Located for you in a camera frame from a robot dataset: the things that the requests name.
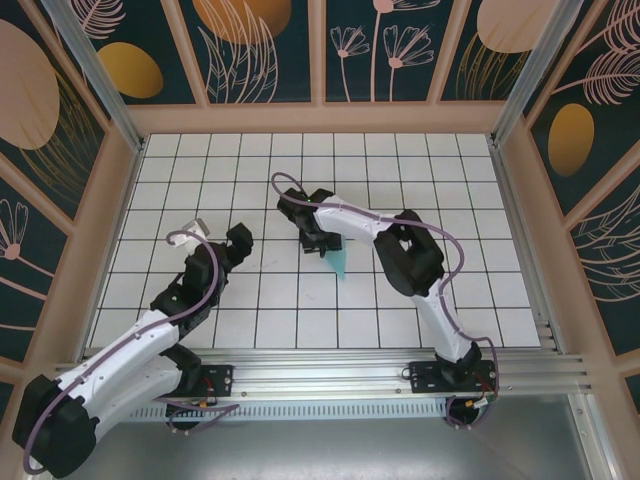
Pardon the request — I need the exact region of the light blue paper sheet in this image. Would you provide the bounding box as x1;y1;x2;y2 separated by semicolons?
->
323;248;350;283

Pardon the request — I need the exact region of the grey metal sheet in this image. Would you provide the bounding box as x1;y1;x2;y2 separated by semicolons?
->
47;399;616;480

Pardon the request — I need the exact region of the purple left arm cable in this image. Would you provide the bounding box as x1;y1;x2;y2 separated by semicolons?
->
22;229;241;476

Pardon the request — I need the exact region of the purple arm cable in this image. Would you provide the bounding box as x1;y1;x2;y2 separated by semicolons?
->
22;229;241;476
270;172;500;431

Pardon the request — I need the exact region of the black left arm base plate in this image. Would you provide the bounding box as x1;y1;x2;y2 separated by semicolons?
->
198;363;236;400

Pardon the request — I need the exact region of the long aluminium extrusion rail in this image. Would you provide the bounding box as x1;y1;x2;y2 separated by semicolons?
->
47;347;599;401

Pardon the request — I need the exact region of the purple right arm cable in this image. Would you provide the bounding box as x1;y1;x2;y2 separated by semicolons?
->
270;172;500;431

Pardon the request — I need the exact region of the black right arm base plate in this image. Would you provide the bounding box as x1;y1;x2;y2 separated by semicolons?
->
407;359;501;396

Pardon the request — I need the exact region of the perforated metal cable tray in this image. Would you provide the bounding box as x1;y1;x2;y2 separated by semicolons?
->
97;403;571;422

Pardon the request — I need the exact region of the short aluminium extrusion rail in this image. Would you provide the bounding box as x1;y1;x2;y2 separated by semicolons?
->
492;142;569;357

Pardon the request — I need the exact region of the aluminium corner post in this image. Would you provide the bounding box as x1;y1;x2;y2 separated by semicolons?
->
42;0;147;154
489;0;576;147

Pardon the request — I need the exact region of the right arm wired control board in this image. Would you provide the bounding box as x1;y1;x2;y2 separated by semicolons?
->
447;392;501;426

